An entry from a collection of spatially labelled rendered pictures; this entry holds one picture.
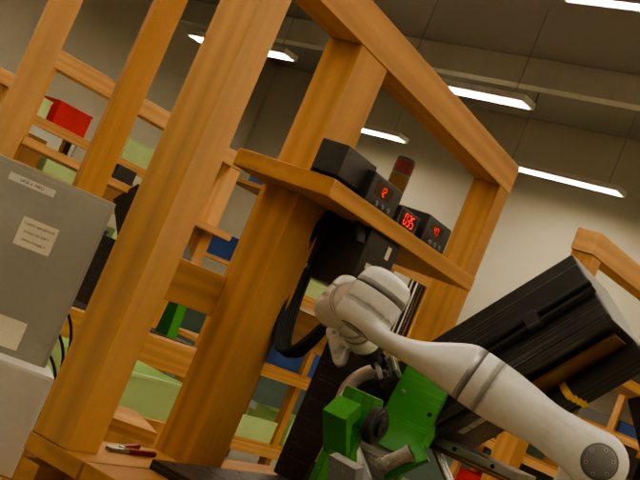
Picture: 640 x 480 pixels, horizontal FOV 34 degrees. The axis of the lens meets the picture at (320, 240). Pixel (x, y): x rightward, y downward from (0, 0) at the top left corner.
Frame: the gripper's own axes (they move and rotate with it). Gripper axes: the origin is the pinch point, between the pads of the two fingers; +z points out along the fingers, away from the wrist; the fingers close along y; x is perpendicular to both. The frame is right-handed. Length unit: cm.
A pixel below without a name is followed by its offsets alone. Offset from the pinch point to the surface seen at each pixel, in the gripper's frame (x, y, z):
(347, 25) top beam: -19, 55, -44
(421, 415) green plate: -3.9, -10.9, 6.8
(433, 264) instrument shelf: -15.3, 33.7, 23.4
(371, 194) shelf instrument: -10.0, 32.6, -15.0
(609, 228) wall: -155, 511, 865
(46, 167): 325, 544, 469
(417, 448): -1.2, -17.7, 6.6
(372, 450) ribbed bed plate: 8.7, -14.0, 9.0
